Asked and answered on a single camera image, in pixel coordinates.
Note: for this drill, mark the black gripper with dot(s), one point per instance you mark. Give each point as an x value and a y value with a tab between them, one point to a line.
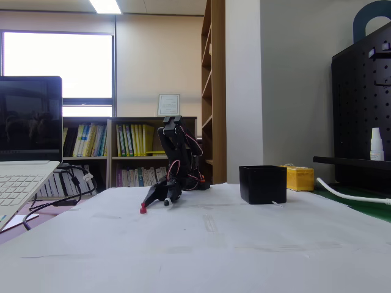
161	190

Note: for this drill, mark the small red block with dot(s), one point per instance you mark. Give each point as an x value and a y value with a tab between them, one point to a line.
142	209

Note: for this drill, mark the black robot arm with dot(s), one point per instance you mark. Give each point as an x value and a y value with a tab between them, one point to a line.
174	143

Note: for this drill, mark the black square cup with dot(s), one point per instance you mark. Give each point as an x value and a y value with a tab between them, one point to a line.
262	186

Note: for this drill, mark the yellow cardboard box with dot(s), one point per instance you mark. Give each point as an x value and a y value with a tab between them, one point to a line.
301	180

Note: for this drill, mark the orange clamp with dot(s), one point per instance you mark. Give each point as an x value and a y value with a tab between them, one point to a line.
201	177

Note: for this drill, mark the low wooden bookcase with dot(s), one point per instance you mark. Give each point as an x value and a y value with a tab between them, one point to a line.
108	171
152	119

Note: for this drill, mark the framed white certificate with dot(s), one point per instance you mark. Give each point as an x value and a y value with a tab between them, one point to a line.
169	105

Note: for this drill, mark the white paper sheet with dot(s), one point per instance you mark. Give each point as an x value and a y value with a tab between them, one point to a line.
76	274
290	226
244	274

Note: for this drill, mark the tall wooden bookshelf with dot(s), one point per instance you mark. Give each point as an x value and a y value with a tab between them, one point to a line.
218	91

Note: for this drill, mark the white laptop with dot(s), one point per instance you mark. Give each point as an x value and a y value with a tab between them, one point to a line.
30	122

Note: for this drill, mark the bright office window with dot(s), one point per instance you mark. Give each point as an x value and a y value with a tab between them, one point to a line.
58	61

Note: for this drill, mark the black pegboard shelf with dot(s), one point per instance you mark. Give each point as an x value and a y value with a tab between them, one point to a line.
342	161

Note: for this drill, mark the ceiling light panel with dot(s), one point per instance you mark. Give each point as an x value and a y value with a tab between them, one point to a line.
105	6

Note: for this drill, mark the green desk mat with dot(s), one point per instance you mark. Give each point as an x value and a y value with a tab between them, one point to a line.
366	210

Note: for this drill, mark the black pegboard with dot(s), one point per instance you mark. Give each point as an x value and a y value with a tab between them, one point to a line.
357	107

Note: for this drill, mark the small white bottle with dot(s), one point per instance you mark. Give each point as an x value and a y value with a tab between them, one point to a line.
377	146

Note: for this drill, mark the white pegboard hook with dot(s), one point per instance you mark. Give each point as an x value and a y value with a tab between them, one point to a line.
386	46
371	52

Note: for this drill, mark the teal arch sign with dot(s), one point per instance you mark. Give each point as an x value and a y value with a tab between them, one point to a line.
360	21

